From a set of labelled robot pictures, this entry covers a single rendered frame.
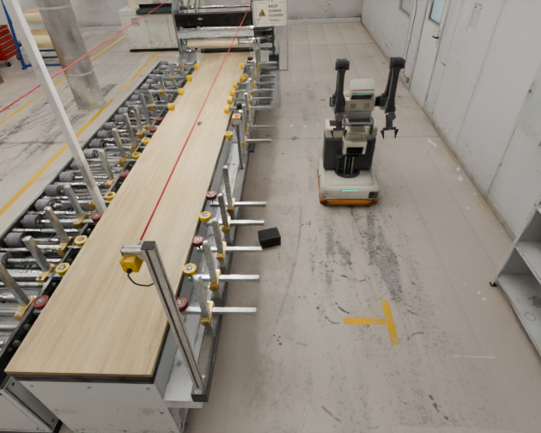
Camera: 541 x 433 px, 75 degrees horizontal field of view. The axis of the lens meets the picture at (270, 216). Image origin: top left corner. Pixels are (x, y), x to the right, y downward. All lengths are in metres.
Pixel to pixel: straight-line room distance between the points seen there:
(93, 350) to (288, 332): 1.47
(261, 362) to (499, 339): 1.80
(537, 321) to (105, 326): 2.95
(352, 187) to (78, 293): 2.74
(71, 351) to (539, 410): 2.83
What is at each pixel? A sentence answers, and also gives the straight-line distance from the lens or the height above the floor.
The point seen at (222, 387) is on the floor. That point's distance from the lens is 2.77.
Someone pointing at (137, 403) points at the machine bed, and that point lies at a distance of 2.23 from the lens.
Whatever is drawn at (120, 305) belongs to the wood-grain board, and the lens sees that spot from 2.17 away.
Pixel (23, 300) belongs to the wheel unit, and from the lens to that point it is 2.52.
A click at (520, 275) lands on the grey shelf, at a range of 3.65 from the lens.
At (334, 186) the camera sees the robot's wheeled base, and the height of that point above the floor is 0.28.
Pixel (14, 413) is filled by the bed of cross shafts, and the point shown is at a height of 0.38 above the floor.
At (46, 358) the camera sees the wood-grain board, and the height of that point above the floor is 0.90.
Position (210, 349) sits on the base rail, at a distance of 2.10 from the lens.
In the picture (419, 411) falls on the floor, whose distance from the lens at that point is 2.80.
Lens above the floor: 2.49
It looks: 40 degrees down
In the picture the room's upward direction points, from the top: 3 degrees counter-clockwise
